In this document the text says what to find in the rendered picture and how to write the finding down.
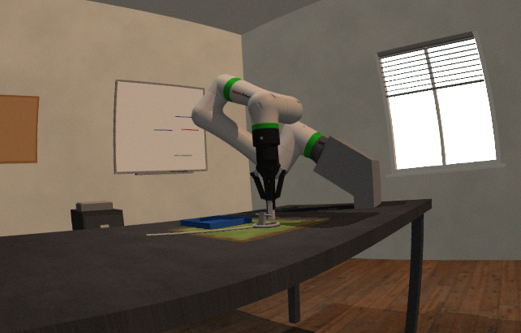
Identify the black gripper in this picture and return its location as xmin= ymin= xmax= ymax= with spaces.
xmin=250 ymin=145 xmax=287 ymax=220

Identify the blue tray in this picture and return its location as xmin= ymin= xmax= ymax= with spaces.
xmin=180 ymin=215 xmax=251 ymax=229

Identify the white ring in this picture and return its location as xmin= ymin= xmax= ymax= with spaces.
xmin=252 ymin=222 xmax=280 ymax=228

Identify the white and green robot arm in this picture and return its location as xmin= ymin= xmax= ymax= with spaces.
xmin=192 ymin=74 xmax=329 ymax=173

